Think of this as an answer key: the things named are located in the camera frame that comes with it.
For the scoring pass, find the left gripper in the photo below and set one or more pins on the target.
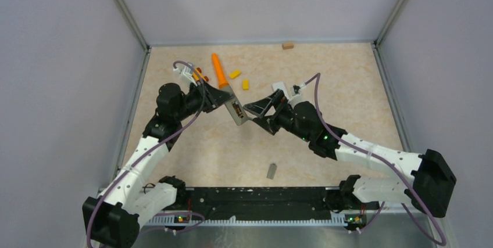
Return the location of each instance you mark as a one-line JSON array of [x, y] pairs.
[[214, 97]]

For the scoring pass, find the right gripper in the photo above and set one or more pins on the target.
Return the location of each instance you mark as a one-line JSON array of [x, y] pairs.
[[261, 107]]

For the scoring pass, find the white air conditioner remote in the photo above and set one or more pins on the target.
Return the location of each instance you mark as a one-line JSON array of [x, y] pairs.
[[235, 108]]

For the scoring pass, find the white remote with dark screen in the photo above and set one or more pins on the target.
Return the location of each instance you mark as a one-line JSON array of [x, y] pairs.
[[280, 86]]

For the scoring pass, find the grey battery cover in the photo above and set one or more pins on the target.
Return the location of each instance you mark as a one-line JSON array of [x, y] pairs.
[[271, 171]]

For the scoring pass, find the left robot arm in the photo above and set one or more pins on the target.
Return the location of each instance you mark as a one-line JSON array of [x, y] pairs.
[[116, 216]]

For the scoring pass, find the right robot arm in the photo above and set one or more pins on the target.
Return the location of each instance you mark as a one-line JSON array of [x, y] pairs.
[[423, 180]]

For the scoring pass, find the orange toy microphone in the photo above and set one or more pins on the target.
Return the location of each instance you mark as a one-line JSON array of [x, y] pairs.
[[221, 78]]

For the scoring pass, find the yellow toy car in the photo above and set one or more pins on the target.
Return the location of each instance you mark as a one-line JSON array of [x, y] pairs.
[[197, 75]]

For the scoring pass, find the yellow block upper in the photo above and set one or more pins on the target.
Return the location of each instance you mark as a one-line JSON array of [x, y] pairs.
[[234, 74]]

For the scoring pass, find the yellow block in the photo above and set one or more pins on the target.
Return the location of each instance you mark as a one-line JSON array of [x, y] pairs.
[[234, 74], [245, 85]]

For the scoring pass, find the yellow block lower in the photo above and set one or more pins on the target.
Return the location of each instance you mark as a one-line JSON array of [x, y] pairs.
[[245, 85]]

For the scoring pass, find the brown wooden block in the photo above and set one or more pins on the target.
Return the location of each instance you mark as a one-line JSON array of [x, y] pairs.
[[287, 45]]

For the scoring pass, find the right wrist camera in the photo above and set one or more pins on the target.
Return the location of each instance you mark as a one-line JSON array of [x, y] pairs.
[[297, 90]]

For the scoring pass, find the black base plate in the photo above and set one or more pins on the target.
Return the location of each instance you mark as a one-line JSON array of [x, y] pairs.
[[267, 203]]

